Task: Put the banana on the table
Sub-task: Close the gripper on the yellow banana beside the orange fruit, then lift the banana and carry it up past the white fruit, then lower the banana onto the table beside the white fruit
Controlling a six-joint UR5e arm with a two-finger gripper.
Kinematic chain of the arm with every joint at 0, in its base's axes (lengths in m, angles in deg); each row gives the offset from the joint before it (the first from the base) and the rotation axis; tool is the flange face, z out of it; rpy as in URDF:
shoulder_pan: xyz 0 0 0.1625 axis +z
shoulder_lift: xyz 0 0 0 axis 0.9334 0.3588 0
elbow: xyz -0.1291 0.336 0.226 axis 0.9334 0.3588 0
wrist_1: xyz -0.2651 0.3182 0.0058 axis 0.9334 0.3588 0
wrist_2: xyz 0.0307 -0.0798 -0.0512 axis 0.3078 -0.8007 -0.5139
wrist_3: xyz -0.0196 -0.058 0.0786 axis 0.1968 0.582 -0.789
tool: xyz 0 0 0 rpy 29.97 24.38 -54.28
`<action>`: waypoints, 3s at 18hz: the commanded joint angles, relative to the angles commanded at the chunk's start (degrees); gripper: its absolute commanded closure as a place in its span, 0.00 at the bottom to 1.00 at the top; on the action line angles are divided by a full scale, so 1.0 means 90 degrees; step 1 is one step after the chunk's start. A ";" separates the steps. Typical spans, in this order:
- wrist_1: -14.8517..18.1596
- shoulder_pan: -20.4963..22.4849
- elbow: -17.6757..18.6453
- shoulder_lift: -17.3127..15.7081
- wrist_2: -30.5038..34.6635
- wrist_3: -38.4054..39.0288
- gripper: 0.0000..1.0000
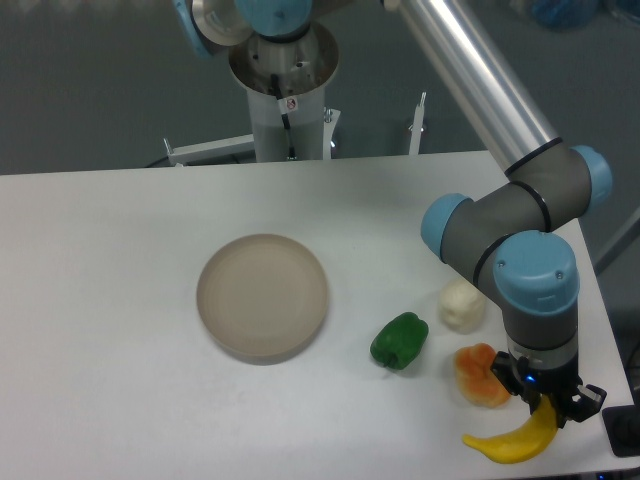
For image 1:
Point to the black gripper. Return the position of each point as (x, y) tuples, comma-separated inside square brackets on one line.
[(525, 373)]

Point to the yellow toy banana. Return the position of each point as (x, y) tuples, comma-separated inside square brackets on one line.
[(523, 443)]

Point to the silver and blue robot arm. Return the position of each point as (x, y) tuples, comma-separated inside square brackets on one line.
[(505, 243)]

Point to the orange toy fruit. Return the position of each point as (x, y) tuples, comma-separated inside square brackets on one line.
[(475, 379)]

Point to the black device at table edge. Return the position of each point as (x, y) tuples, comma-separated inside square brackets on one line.
[(622, 427)]

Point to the white toy garlic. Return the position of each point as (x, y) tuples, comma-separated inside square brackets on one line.
[(461, 306)]

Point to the green toy bell pepper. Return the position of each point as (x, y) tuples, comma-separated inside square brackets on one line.
[(399, 342)]

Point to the beige round plate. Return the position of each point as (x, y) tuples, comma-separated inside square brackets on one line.
[(263, 297)]

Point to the blue object in background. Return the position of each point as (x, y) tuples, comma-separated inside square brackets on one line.
[(563, 14)]

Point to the white upright frame post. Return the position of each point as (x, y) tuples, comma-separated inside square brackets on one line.
[(417, 126)]

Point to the white metal frame bracket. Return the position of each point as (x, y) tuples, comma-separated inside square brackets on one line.
[(217, 152)]

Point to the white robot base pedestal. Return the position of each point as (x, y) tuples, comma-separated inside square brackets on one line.
[(285, 84)]

